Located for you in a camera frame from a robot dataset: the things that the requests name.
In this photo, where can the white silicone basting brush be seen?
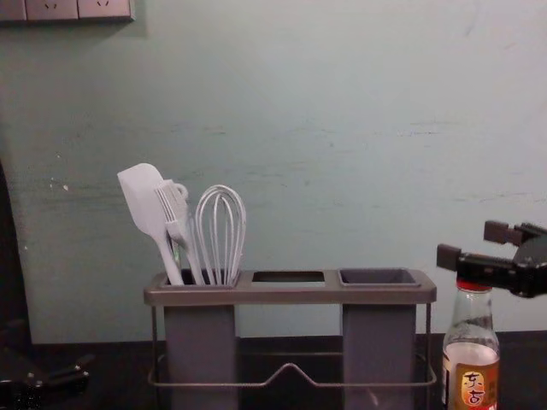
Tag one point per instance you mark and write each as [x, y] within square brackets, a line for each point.
[173, 213]

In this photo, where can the clear glass sauce bottle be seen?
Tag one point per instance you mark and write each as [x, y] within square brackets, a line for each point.
[470, 324]

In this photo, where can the grey plastic utensil cup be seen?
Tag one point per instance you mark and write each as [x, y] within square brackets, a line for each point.
[378, 341]
[201, 341]

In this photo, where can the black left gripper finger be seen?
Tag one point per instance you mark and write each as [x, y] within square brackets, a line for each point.
[72, 369]

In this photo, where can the red bottle cap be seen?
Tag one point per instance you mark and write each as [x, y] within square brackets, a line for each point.
[468, 284]

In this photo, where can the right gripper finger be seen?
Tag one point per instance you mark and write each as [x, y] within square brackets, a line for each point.
[446, 255]
[495, 230]

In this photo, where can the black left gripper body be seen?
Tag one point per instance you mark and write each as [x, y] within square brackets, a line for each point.
[21, 384]

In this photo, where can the white silicone spatula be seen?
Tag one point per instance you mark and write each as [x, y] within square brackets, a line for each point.
[141, 192]

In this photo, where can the grey metal utensil rack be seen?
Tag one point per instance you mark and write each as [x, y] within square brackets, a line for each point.
[290, 295]

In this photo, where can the grey wall socket panel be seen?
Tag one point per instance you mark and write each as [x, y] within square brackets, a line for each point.
[64, 9]

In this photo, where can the black table cloth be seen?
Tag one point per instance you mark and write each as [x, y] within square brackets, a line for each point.
[111, 384]

